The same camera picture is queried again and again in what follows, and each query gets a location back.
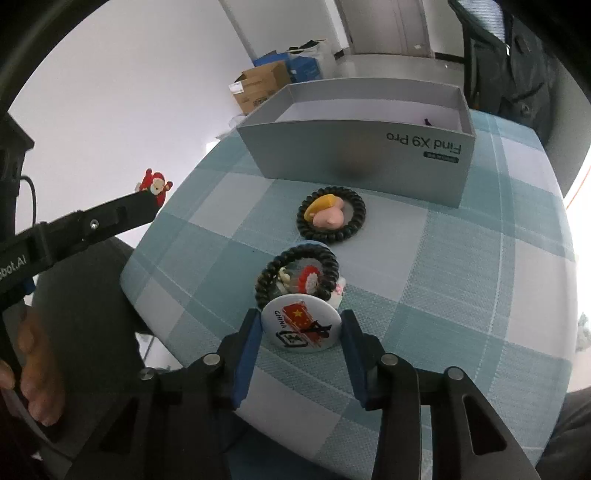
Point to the black jacket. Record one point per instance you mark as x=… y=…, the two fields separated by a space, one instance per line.
x=517 y=69

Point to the red white round charm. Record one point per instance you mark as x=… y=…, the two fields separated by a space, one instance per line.
x=308 y=278

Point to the striped shirt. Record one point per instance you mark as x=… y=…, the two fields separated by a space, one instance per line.
x=489 y=18

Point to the black purple cartoon charm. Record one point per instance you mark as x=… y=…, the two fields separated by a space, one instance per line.
x=428 y=122

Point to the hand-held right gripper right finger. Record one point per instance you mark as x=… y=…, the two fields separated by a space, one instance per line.
x=355 y=364

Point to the blue cardboard box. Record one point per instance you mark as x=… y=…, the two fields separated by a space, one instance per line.
x=302 y=67

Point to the grey cardboard box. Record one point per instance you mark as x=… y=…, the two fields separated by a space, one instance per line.
x=369 y=152

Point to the person's left hand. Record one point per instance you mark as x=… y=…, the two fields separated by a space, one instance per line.
x=39 y=369

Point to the teal checked tablecloth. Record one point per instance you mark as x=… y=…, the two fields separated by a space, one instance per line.
x=461 y=300

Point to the white shopping bag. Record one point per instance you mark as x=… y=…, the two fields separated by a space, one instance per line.
x=323 y=55

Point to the pink pig figure yellow hair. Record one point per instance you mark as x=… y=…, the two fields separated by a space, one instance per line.
x=328 y=213

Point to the grey sofa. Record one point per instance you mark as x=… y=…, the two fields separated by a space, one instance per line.
x=570 y=434

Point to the brown cardboard box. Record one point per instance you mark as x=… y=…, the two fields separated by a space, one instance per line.
x=258 y=87

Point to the grey door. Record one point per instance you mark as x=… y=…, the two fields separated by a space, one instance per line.
x=383 y=25

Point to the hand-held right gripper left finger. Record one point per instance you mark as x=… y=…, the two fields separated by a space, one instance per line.
x=244 y=364

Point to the white round pin badge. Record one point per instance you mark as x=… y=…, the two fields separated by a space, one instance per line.
x=298 y=325

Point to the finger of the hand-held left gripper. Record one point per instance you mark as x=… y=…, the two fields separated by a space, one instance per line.
x=106 y=219

